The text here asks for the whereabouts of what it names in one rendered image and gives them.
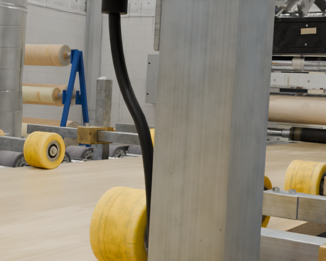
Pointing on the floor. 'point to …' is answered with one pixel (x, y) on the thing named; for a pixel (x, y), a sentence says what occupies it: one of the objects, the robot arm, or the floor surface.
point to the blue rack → (76, 63)
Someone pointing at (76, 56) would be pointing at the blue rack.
